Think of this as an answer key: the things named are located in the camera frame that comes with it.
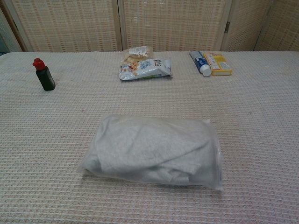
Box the clear bag with white cloth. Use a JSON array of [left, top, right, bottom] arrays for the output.
[[82, 115, 217, 185]]

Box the clear plastic zip bag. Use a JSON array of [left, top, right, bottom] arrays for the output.
[[78, 114, 224, 191]]

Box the small clear pastry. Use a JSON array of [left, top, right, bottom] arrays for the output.
[[121, 46, 154, 64]]

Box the white blue snack pouch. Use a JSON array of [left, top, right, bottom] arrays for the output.
[[120, 57, 174, 81]]

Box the blue white toothpaste tube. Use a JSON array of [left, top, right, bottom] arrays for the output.
[[189, 50, 213, 77]]

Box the beige woven tablecloth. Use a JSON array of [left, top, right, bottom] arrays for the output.
[[0, 50, 299, 224]]

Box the yellow white carton box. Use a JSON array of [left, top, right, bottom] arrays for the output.
[[203, 52, 233, 77]]

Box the woven rattan folding screen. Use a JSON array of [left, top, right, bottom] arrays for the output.
[[0, 0, 299, 53]]

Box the black bottle with red cap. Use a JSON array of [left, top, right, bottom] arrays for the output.
[[32, 58, 57, 91]]

